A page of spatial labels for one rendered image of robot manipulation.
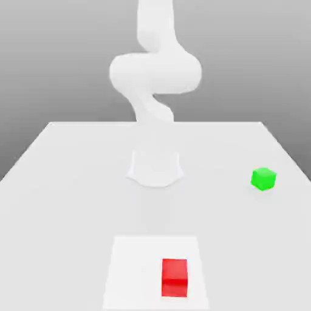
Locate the small green cube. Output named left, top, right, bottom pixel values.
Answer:
left=250, top=166, right=278, bottom=192

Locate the small red cube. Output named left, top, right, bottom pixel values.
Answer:
left=161, top=258, right=188, bottom=298

